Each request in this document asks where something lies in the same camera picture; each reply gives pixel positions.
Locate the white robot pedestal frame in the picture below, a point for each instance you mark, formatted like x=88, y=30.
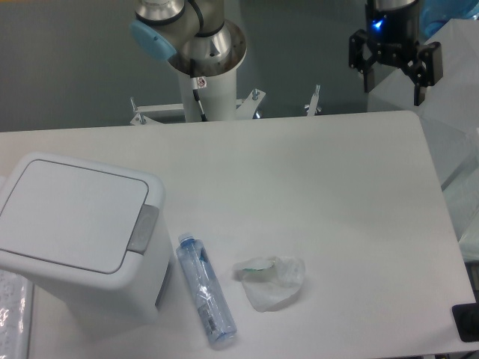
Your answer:
x=203, y=99

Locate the white push-lid trash can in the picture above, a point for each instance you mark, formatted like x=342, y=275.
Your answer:
x=91, y=234

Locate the empty clear plastic bottle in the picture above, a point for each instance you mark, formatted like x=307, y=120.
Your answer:
x=206, y=291

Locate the crumpled clear plastic bag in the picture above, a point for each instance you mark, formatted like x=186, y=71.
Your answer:
x=270, y=283

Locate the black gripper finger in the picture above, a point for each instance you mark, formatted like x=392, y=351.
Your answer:
x=424, y=68
x=364, y=51

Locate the blue plastic bag top right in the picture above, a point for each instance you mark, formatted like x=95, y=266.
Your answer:
x=434, y=14

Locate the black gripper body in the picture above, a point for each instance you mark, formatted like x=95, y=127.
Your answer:
x=392, y=32

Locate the clear plastic sheet left edge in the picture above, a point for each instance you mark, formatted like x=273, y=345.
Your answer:
x=16, y=310

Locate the black device at table edge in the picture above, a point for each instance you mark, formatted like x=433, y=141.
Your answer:
x=466, y=319

